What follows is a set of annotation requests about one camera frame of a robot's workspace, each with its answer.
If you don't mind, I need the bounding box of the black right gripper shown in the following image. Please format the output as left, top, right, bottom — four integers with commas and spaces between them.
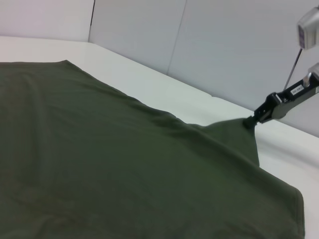
243, 80, 319, 130

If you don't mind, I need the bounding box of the silver right arm cable plug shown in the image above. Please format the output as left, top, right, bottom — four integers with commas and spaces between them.
302, 62, 319, 88

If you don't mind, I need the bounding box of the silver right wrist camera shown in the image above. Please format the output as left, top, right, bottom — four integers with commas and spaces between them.
296, 6, 319, 50

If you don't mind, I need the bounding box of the dark green t-shirt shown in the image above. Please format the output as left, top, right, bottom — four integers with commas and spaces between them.
0, 59, 305, 239

